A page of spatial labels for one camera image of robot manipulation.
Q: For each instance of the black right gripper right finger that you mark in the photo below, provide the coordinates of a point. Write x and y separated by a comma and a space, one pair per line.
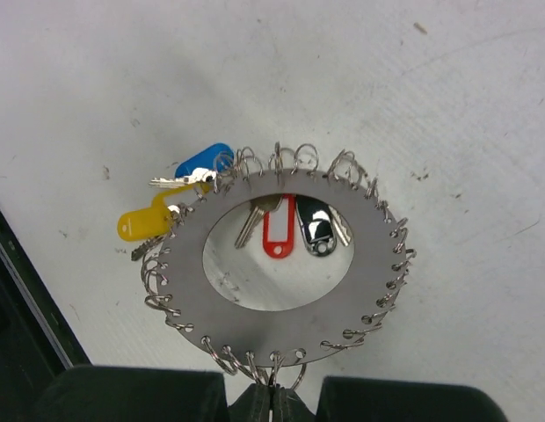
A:
286, 406

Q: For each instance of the silver key inside disc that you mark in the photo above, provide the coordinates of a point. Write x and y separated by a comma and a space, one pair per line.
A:
259, 207

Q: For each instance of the red key tag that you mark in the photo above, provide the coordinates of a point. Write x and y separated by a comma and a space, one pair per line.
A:
279, 229

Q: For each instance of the silver key by blue tag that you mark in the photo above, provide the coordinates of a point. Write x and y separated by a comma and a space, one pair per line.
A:
199, 175

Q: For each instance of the yellow key tag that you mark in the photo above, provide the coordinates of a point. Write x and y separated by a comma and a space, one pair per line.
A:
155, 220

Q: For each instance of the black table edge rail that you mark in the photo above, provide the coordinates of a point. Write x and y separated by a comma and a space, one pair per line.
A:
36, 342

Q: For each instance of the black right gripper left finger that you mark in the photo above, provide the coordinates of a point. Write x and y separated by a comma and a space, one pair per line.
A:
254, 405

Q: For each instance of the black chrome key fob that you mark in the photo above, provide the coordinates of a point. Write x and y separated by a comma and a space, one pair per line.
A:
314, 218

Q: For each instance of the silver key by yellow tag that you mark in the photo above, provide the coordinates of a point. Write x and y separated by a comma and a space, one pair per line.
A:
140, 251

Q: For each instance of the blue key tag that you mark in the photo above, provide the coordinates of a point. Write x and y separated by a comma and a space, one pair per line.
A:
216, 157

